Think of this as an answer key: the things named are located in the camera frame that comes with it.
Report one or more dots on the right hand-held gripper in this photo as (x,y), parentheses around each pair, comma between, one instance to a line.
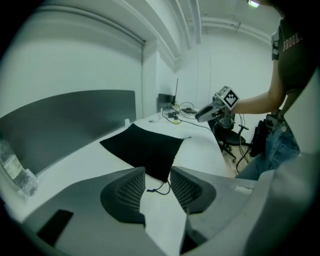
(230,98)

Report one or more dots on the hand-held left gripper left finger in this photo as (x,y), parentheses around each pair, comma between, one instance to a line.
(125,195)

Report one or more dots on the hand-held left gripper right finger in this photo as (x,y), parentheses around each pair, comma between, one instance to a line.
(190,192)

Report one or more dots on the person's right forearm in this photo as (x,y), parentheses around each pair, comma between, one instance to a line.
(255,103)

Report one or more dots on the yellow-green flat item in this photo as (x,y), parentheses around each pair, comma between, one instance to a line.
(176,122)

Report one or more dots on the black mesh office chair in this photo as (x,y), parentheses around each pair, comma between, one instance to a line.
(230,137)

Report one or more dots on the black power adapter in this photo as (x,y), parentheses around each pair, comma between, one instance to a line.
(172,115)

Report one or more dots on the black computer monitor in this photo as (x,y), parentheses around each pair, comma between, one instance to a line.
(176,92)

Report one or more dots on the black waist pouch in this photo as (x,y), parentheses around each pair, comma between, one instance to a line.
(258,140)

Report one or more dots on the person's blue jeans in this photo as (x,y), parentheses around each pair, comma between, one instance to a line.
(280,147)

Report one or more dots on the dark grey desk divider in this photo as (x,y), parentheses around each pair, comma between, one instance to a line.
(62,120)

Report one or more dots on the person's black t-shirt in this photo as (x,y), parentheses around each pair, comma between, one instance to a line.
(295,62)

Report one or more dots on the clear plastic water bottle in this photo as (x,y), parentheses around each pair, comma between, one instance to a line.
(17,172)

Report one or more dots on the long ceiling light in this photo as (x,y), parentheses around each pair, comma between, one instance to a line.
(253,2)

